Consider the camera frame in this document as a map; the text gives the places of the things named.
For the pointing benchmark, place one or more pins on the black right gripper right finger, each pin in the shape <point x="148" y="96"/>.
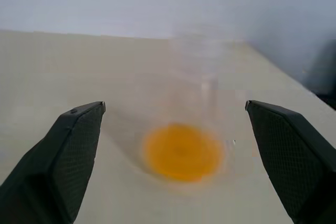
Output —
<point x="291" y="161"/>

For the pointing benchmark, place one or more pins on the clear beaker with orange liquid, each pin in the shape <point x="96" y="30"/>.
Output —
<point x="183" y="153"/>

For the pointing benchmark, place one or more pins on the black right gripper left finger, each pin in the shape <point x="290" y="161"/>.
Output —
<point x="50" y="166"/>

